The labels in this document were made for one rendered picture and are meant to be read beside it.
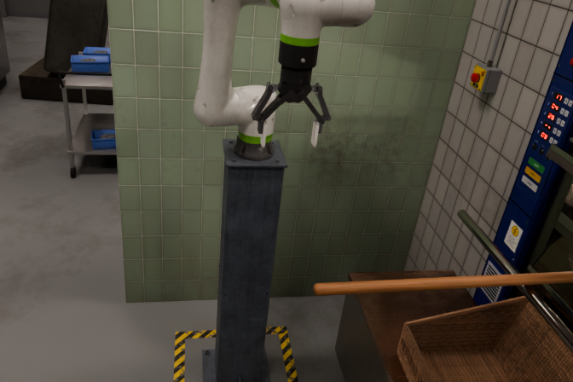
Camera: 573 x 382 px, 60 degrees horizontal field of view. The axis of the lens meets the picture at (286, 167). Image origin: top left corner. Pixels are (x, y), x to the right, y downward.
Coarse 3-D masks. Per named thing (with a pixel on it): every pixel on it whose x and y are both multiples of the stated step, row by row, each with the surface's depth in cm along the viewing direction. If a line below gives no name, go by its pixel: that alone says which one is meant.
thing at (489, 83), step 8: (480, 64) 209; (480, 72) 206; (488, 72) 202; (496, 72) 203; (480, 80) 206; (488, 80) 204; (496, 80) 205; (480, 88) 206; (488, 88) 206; (496, 88) 206
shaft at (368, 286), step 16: (560, 272) 134; (320, 288) 119; (336, 288) 119; (352, 288) 120; (368, 288) 121; (384, 288) 122; (400, 288) 123; (416, 288) 124; (432, 288) 125; (448, 288) 126
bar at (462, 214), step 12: (468, 216) 162; (468, 228) 159; (480, 228) 156; (480, 240) 152; (492, 252) 146; (504, 264) 141; (528, 288) 132; (540, 300) 128; (540, 312) 126; (552, 312) 124; (552, 324) 122; (564, 324) 121; (564, 336) 118
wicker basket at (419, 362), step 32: (416, 320) 178; (448, 320) 179; (480, 320) 182; (512, 320) 185; (544, 320) 172; (416, 352) 167; (448, 352) 186; (480, 352) 188; (512, 352) 181; (544, 352) 169
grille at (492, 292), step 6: (492, 264) 203; (486, 270) 207; (492, 270) 203; (486, 288) 207; (492, 288) 202; (498, 288) 199; (486, 294) 207; (492, 294) 203; (498, 294) 199; (492, 300) 202
